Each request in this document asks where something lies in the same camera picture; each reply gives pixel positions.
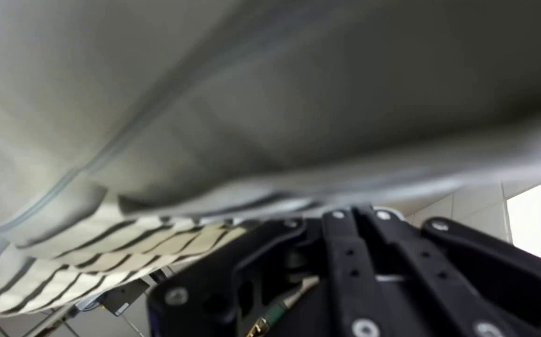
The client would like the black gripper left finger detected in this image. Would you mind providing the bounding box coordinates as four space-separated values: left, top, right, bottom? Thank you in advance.
145 209 377 337

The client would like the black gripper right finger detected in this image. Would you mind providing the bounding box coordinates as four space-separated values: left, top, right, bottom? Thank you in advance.
351 204 541 337

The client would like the plain cream pillow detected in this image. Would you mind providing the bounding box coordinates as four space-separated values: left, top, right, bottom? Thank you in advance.
0 207 248 323

